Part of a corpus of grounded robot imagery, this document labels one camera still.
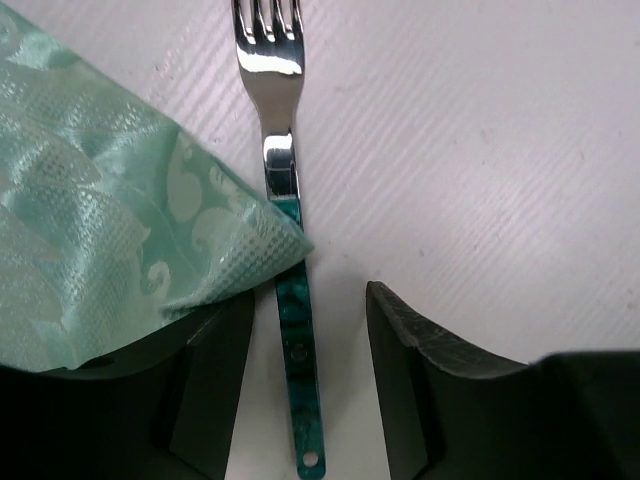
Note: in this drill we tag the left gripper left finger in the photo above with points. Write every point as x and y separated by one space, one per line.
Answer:
163 407

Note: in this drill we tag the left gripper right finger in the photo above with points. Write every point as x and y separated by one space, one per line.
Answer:
452 410

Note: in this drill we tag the green patterned cloth placemat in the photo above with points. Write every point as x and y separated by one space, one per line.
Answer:
114 221

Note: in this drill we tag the silver fork green handle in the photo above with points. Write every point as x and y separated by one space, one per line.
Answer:
271 57

